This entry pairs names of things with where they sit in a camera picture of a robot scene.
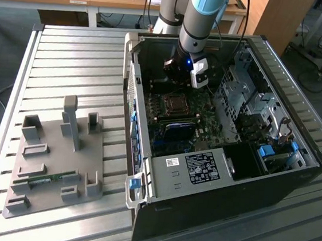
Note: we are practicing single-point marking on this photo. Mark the silver CPU plate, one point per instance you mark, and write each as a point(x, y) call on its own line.
point(178, 104)

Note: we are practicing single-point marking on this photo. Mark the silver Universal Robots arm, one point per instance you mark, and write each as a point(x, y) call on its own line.
point(192, 37)

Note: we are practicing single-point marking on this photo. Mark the CPU socket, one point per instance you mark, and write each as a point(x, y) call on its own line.
point(190, 107)

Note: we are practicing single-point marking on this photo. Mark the blue slot retainer clip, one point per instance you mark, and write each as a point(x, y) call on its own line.
point(134, 117)

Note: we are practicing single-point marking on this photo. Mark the metal drive cage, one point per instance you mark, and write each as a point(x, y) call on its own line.
point(234, 89)

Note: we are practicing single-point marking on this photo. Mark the green motherboard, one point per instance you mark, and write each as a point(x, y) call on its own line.
point(209, 122)

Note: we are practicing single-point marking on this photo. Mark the black graphics card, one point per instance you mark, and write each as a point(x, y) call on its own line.
point(180, 132)

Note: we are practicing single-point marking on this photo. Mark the wooden cabinet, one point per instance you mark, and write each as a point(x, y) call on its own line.
point(281, 21)

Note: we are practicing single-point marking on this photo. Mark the silver power supply unit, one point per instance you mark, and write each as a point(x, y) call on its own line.
point(168, 184)

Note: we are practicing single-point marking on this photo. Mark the blue disk carrier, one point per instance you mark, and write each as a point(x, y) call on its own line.
point(265, 152)

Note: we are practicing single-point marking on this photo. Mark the blue plastic latch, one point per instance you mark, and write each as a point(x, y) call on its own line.
point(294, 147)

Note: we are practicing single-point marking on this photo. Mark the metal disk bay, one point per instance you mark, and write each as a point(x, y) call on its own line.
point(286, 165)

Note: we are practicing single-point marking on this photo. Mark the grey parts rack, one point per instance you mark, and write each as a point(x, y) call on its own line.
point(57, 150)

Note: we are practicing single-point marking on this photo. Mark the black open PC case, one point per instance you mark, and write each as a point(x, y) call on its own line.
point(211, 218)

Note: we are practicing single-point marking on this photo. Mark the green RAM stick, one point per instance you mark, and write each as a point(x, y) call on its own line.
point(55, 177)

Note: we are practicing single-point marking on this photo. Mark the small grey wrist camera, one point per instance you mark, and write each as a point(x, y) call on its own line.
point(168, 65)

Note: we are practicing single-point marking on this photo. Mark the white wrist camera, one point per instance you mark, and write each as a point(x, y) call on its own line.
point(199, 72)

